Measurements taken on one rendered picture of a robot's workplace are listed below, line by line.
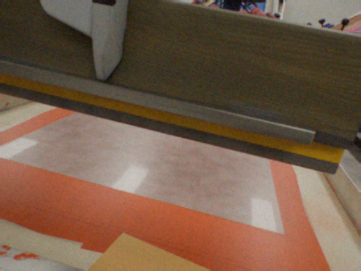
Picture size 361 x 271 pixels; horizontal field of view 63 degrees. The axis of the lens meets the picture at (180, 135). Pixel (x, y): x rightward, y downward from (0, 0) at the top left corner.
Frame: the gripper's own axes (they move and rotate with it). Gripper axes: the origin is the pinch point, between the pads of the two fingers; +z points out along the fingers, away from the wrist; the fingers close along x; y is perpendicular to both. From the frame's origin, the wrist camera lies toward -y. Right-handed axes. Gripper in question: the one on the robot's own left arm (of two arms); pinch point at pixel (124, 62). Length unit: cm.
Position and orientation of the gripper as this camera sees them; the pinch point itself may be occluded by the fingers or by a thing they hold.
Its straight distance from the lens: 24.8
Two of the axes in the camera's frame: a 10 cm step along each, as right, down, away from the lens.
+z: -1.8, 9.2, 3.4
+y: -9.6, -2.4, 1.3
